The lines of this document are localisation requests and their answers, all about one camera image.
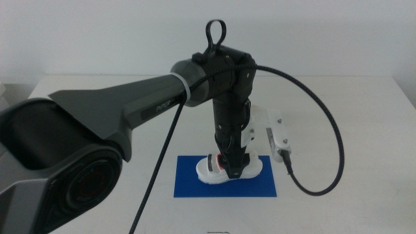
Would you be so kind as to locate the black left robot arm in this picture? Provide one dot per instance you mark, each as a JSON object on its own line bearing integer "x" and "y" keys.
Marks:
{"x": 97, "y": 107}

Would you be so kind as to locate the white zip tie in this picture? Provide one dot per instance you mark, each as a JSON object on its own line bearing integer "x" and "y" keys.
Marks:
{"x": 186, "y": 86}

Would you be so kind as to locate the blue rectangular mat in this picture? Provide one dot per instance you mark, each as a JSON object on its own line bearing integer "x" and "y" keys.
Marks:
{"x": 188, "y": 185}

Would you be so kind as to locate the white wrist camera with mount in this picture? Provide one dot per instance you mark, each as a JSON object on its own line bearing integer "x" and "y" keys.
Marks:
{"x": 276, "y": 120}

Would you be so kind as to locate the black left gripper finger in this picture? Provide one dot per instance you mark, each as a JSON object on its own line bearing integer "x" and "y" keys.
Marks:
{"x": 236, "y": 164}

